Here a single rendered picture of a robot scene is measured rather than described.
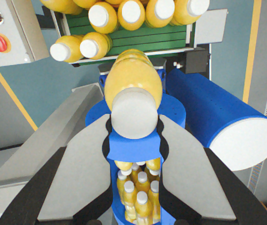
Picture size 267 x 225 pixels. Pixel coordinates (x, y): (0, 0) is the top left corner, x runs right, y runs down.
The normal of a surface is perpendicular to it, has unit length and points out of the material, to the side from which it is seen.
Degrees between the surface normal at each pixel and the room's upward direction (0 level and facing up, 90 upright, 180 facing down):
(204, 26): 0
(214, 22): 0
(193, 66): 0
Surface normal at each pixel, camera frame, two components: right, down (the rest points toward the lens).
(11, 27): 0.00, 0.49
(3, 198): -0.25, -0.84
